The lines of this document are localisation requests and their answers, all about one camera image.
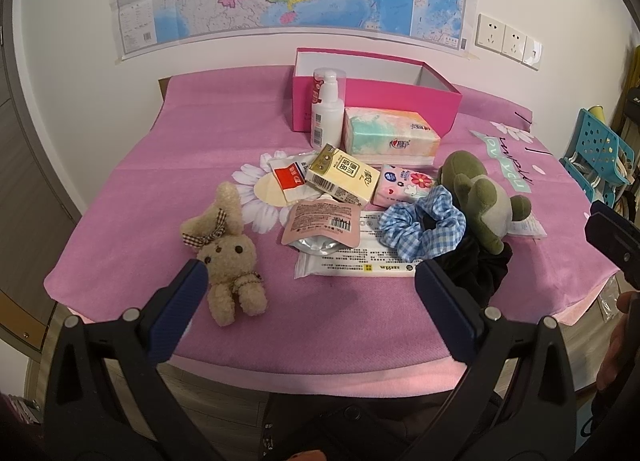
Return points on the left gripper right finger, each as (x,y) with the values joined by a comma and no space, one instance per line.
(515,399)

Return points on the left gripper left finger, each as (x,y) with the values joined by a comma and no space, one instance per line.
(83,418)

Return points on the beige bunny plush toy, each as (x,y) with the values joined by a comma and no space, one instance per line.
(217,236)

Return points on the green frog plush toy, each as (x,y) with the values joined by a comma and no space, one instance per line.
(488,209)

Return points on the black cloth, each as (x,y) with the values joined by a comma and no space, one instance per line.
(471,267)

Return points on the blue gingham scrunchie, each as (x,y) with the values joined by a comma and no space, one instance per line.
(424,229)

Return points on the pink foil pouch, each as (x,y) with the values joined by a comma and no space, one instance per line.
(322,226)

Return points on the white red medical tape bag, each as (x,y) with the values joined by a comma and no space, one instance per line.
(289,171)

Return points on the pink floral pocket tissues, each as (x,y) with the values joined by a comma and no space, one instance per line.
(397,184)

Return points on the yellow tissue pack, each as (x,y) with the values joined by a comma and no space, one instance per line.
(342,176)

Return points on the person's right hand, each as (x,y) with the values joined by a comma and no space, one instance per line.
(611,363)

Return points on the teal perforated plastic basket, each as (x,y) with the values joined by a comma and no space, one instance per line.
(598,159)

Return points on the grey brown door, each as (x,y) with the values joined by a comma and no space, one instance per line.
(36,217)

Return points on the yellow hanging garment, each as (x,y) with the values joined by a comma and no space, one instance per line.
(632,76)

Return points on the pink floral tablecloth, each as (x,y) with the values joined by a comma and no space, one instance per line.
(320,335)

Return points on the white wet wipes pack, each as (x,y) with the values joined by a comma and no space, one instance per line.
(370,259)

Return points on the pastel tissue pack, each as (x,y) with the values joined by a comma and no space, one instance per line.
(380,136)

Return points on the pink cardboard box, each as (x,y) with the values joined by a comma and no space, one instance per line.
(375,81)

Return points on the white pump lotion bottle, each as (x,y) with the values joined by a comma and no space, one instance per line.
(327,107)

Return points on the white wall socket panel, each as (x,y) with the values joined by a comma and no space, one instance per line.
(500,38)

